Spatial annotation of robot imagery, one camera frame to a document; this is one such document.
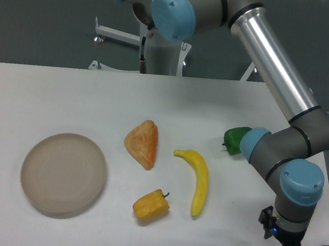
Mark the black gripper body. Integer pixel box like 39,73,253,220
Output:
269,209,307,246

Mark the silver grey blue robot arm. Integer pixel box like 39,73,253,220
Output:
118,0,329,246

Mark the green bell pepper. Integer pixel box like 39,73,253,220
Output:
223,126,252,156

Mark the yellow orange bell pepper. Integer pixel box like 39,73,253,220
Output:
132,189,170,221

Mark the yellow banana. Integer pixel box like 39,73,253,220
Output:
173,149,209,219

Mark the orange triangular bread pastry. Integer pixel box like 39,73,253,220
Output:
124,120,158,170

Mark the beige round plate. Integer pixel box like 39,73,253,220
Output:
20,133,107,216

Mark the black cable on pedestal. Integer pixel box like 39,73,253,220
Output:
137,25,153,75

